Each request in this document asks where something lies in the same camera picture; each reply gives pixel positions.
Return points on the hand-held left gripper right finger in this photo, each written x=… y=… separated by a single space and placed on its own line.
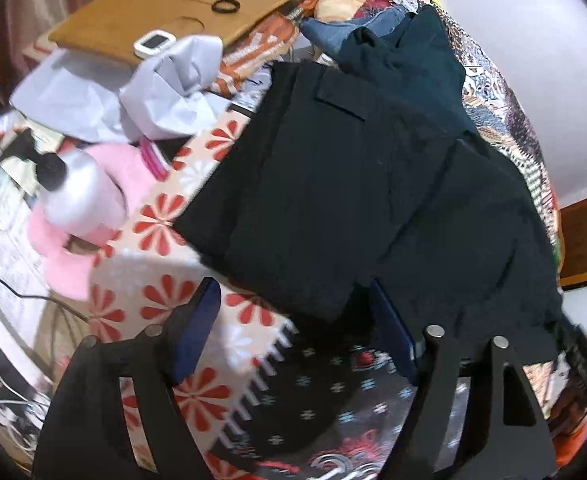
x=394 y=327

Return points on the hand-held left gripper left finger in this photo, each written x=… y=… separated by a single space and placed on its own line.
x=198 y=332

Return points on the dark teal pants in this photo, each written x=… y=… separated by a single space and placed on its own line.
x=473 y=230

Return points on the black pants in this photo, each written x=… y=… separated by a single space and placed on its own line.
x=313 y=185

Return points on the patchwork quilt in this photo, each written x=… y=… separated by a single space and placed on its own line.
x=163 y=220

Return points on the pink plush toy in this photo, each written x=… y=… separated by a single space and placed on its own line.
x=63 y=272

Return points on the pink ribbed comb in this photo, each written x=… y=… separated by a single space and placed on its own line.
x=154 y=160

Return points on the white pump bottle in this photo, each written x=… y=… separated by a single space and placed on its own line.
x=83 y=190

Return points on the printed newspapers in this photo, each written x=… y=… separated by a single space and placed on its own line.
x=8 y=240

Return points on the orange printed sheet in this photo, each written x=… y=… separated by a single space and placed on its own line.
x=253 y=55

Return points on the small white timer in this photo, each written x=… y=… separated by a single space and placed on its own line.
x=153 y=43

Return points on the blue jeans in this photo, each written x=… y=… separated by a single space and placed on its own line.
x=338 y=35

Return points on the wooden board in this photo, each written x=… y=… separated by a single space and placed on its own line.
x=173 y=5

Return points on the striped curtain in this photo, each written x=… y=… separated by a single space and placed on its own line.
x=3 y=35

